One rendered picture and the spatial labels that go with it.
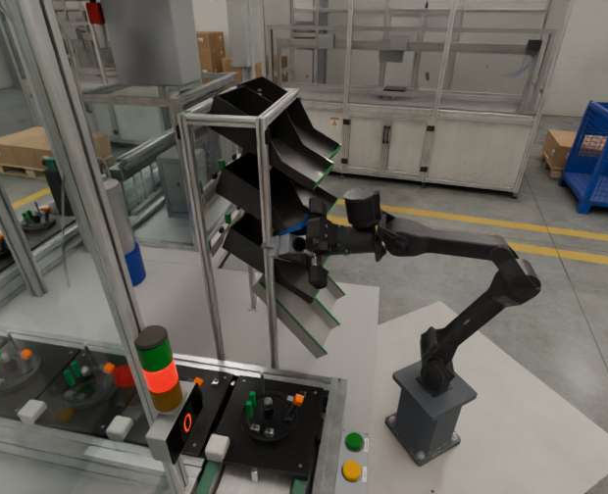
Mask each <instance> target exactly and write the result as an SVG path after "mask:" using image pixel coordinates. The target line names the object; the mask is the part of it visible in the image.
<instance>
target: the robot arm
mask: <svg viewBox="0 0 608 494"><path fill-rule="evenodd" d="M344 200H345V206H346V213H347V218H348V222H349V223H350V224H352V226H344V225H341V224H335V223H332V222H330V221H328V220H327V206H326V205H325V203H324V201H323V199H321V198H320V197H311V198H310V199H309V212H310V213H311V214H312V215H308V214H306V215H305V218H304V220H303V221H302V222H301V223H299V224H298V225H296V226H294V227H292V228H289V229H287V230H285V231H283V232H281V233H279V236H281V235H284V234H287V233H291V234H294V235H306V241H307V242H308V243H311V244H312V246H313V252H314V256H312V257H310V256H309V255H308V254H307V253H305V254H301V255H296V254H282V255H279V258H282V259H285V260H289V261H291V262H294V263H298V264H300V265H303V266H304V267H305V269H306V270H308V271H309V283H310V284H311V285H312V286H314V287H315V288H317V289H323V288H325V287H327V286H328V273H327V271H326V270H325V268H324V267H323V256H325V257H329V256H334V255H344V256H349V254H365V253H374V254H375V259H376V262H379V261H380V259H381V258H382V257H383V256H384V255H386V250H387V251H388V252H389V254H391V255H393V256H397V257H415V256H419V255H422V254H425V253H435V254H442V255H450V256H457V257H465V258H473V259H481V260H489V261H492V262H493V263H494V264H495V265H496V266H497V268H498V272H497V273H496V274H495V276H494V278H493V280H492V283H491V284H490V286H489V288H488V289H487V290H486V291H485V292H484V293H483V295H481V296H480V297H479V298H478V299H477V300H476V301H475V302H473V303H472V304H471V305H470V306H469V307H468V308H467V309H465V310H464V311H463V312H462V313H461V314H460V315H459V316H457V317H456V318H455V319H454V320H453V321H452V322H450V323H449V324H448V325H447V326H446V327H444V328H439V329H435V328H434V327H432V326H431V327H430V328H429V329H428V330H427V331H426V332H425V333H423V334H421V339H420V350H421V362H422V369H421V375H419V376H417V377H416V379H417V381H418V382H419V383H420V384H421V385H422V386H423V387H424V388H425V389H426V390H427V391H428V392H429V394H430V395H431V396H432V397H433V398H434V397H437V396H438V395H440V394H442V393H444V392H446V391H448V390H450V389H452V388H453V385H452V384H451V383H450V381H451V380H452V379H453V378H454V377H455V373H454V368H453V362H452V359H453V357H454V355H455V353H456V350H457V348H458V346H459V345H461V344H462V343H463V342H464V341H465V340H467V339H468V338H469V337H470V336H472V335H473V334H474V333H475V332H477V331H478V330H479V329H480V328H481V327H483V326H484V325H485V324H486V323H488V322H489V321H490V320H492V319H493V318H494V317H495V316H496V315H498V314H499V313H500V312H501V311H503V310H504V309H505V308H507V307H513V306H519V305H522V304H524V303H526V302H528V301H529V300H530V299H532V298H533V297H535V296H536V295H537V294H538V293H539V292H540V291H541V283H540V281H539V279H538V277H537V275H536V273H535V271H534V269H533V268H532V265H531V263H530V262H529V261H527V260H525V259H520V258H519V256H518V255H517V254H516V252H515V251H514V250H513V249H512V248H511V247H510V246H509V245H508V243H507V241H506V239H505V238H504V237H502V236H500V235H483V234H474V233H467V232H458V231H450V230H442V229H434V228H430V227H427V226H425V225H423V224H421V223H419V222H415V221H412V220H408V219H405V218H397V217H395V216H393V215H391V214H389V213H388V212H386V211H384V210H382V209H381V208H380V191H379V190H376V191H374V190H372V189H369V188H364V187H358V188H354V189H351V190H348V191H347V192H345V194H344ZM376 225H377V226H378V230H376ZM382 242H384V246H385V247H384V246H383V245H382Z"/></svg>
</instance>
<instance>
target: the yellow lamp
mask: <svg viewBox="0 0 608 494"><path fill-rule="evenodd" d="M149 393H150V396H151V399H152V402H153V405H154V408H155V409H156V410H157V411H159V412H169V411H172V410H174V409H175V408H176V407H178V406H179V404H180V403H181V401H182V391H181V387H180V383H179V379H178V380H177V383H176V385H175V386H174V387H173V388H172V389H170V390H168V391H166V392H162V393H155V392H152V391H150V390H149Z"/></svg>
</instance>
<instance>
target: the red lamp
mask: <svg viewBox="0 0 608 494"><path fill-rule="evenodd" d="M142 370H143V374H144V377H145V380H146V383H147V386H148V388H149V390H150V391H152V392H155V393H162V392H166V391H168V390H170V389H172V388H173V387H174V386H175V385H176V383H177V380H178V375H177V368H176V364H175V360H174V356H173V360H172V362H171V363H170V364H169V365H168V366H167V367H166V368H165V369H163V370H159V371H155V372H149V371H146V370H144V369H142Z"/></svg>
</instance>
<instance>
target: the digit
mask: <svg viewBox="0 0 608 494"><path fill-rule="evenodd" d="M194 422H195V418H194V414H193V410H192V406H191V402H189V404H188V406H187V408H186V410H185V412H184V414H183V416H182V417H181V419H180V421H179V423H178V425H179V429H180V433H181V436H182V440H183V444H184V442H185V440H186V438H187V436H188V434H189V432H190V430H191V428H192V426H193V424H194Z"/></svg>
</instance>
